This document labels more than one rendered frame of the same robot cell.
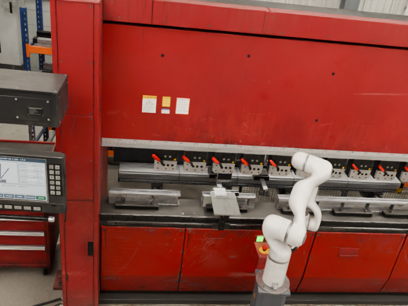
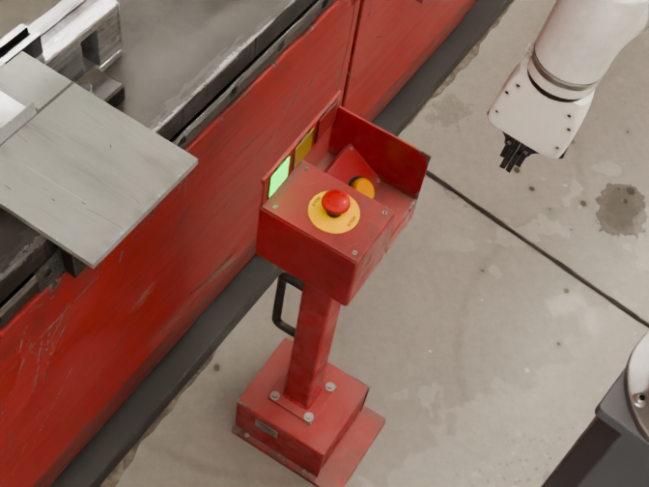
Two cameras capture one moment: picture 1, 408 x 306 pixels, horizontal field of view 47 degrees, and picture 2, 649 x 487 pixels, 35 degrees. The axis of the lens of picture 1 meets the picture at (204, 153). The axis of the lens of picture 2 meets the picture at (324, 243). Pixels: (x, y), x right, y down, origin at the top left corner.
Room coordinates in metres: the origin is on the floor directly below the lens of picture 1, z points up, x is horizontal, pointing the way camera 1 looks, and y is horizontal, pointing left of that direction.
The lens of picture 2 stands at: (2.02, 0.21, 1.92)
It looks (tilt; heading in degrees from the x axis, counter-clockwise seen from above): 55 degrees down; 304
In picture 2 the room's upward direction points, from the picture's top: 11 degrees clockwise
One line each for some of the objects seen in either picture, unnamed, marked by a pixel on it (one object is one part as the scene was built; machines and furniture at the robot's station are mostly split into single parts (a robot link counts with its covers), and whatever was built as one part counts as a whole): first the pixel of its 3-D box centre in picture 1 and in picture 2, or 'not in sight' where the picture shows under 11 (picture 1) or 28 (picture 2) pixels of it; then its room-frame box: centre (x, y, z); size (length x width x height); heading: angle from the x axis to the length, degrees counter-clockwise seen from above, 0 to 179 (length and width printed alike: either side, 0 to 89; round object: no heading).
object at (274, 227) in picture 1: (277, 237); not in sight; (1.98, -0.45, 1.30); 0.19 x 0.12 x 0.24; 65
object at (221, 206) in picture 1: (224, 203); (55, 153); (2.67, -0.19, 1.00); 0.26 x 0.18 x 0.01; 10
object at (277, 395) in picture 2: not in sight; (302, 391); (2.51, -0.54, 0.13); 0.10 x 0.10 x 0.01; 11
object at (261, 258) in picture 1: (269, 252); (342, 199); (2.51, -0.54, 0.75); 0.20 x 0.16 x 0.18; 101
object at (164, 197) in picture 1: (144, 197); not in sight; (2.73, 0.38, 0.92); 0.50 x 0.06 x 0.10; 100
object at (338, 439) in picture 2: not in sight; (312, 414); (2.48, -0.55, 0.06); 0.25 x 0.20 x 0.12; 11
